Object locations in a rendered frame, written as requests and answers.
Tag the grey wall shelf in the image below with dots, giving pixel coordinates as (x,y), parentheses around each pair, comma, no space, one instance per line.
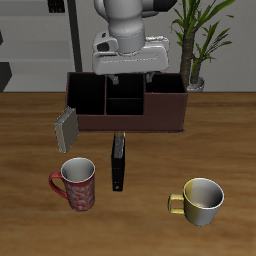
(36,33)

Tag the grey book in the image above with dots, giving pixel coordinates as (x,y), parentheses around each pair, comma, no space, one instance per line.
(67,130)

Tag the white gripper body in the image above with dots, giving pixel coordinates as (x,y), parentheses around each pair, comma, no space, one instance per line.
(133,60)

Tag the red patterned mug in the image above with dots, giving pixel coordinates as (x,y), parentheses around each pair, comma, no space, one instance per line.
(78,185)

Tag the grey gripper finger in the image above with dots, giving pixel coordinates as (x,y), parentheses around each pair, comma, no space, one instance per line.
(150,76)
(114,78)

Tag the green pot plant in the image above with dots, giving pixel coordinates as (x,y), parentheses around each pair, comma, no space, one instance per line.
(196,43)

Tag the dark brown desk caddy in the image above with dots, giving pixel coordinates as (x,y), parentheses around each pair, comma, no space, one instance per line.
(133,106)

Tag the yellow and white mug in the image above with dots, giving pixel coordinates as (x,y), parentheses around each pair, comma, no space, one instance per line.
(201,201)

